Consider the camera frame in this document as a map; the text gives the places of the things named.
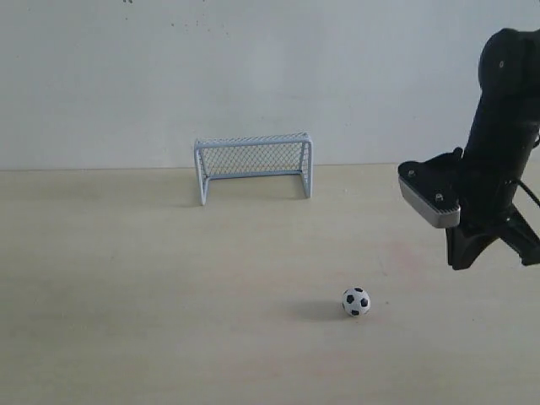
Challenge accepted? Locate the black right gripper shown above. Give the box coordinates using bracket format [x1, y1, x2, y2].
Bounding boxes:
[446, 148, 539, 270]

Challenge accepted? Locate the black and white mini football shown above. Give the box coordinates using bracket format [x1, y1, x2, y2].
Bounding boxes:
[342, 287, 371, 317]

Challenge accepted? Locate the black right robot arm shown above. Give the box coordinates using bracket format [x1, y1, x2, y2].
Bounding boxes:
[446, 28, 539, 270]

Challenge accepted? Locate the white mini goal with net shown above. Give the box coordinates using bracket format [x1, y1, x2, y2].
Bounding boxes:
[193, 132, 314, 205]

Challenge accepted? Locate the black cable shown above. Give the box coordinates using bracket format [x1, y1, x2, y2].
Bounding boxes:
[505, 130, 540, 210]

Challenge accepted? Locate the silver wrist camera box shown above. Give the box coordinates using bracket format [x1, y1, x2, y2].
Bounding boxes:
[397, 148, 462, 229]

